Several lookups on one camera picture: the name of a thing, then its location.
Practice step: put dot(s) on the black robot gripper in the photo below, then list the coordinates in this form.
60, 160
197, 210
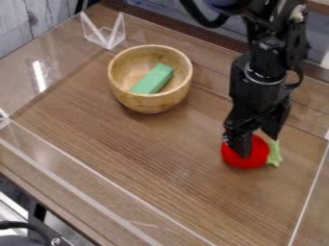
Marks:
260, 102

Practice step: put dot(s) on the red plush strawberry toy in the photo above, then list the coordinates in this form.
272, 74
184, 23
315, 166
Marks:
263, 154

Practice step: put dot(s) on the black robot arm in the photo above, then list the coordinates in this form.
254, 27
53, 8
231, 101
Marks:
276, 48

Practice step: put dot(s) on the green rectangular block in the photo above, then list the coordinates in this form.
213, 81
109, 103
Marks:
155, 79

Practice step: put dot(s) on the wooden bowl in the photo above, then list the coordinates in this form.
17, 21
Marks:
128, 67

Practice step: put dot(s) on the clear acrylic corner bracket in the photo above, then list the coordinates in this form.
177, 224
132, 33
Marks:
105, 37

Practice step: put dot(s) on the clear acrylic tray wall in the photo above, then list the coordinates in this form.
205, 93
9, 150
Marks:
105, 211

